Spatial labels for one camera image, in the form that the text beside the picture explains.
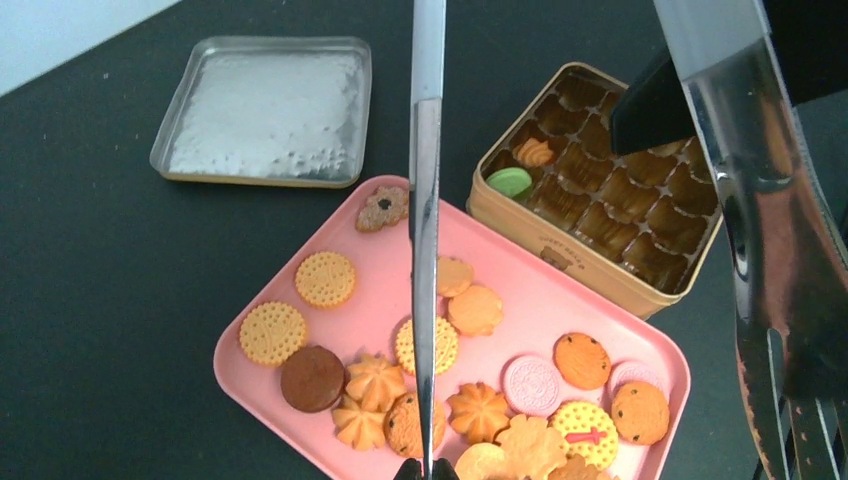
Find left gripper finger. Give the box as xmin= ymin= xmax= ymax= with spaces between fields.
xmin=609 ymin=47 xmax=696 ymax=156

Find gold cookie tin box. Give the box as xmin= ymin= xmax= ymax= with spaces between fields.
xmin=466 ymin=62 xmax=722 ymax=319

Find metal tongs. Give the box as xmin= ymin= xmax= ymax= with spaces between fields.
xmin=407 ymin=0 xmax=848 ymax=480

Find green round cookie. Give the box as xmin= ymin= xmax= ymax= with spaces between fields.
xmin=485 ymin=167 xmax=533 ymax=198

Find pink plastic tray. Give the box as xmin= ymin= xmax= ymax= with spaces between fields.
xmin=214 ymin=175 xmax=691 ymax=479

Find orange chip cookie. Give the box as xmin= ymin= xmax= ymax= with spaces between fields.
xmin=553 ymin=332 xmax=612 ymax=390

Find pale pink cookie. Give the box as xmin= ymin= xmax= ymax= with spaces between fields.
xmin=606 ymin=360 xmax=669 ymax=398
xmin=501 ymin=355 xmax=561 ymax=417

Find beige round cookie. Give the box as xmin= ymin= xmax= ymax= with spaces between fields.
xmin=436 ymin=256 xmax=474 ymax=298

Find beige flower cookie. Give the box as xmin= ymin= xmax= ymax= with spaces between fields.
xmin=495 ymin=414 xmax=568 ymax=479
xmin=447 ymin=285 xmax=503 ymax=336

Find brown flower cookie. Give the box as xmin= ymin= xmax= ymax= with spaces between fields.
xmin=355 ymin=186 xmax=409 ymax=233

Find brown chip cookie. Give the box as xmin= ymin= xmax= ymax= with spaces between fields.
xmin=610 ymin=381 xmax=670 ymax=446
xmin=384 ymin=392 xmax=423 ymax=458

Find yellow cookie red mark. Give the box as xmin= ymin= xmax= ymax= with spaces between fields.
xmin=549 ymin=401 xmax=619 ymax=470

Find orange swirl cookie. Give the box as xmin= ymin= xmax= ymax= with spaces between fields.
xmin=331 ymin=395 xmax=386 ymax=451
xmin=447 ymin=382 xmax=510 ymax=444
xmin=345 ymin=353 xmax=407 ymax=412

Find clear plastic lid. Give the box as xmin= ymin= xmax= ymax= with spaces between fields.
xmin=149 ymin=36 xmax=372 ymax=189

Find dark chocolate cookie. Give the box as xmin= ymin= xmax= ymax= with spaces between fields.
xmin=280 ymin=345 xmax=347 ymax=413

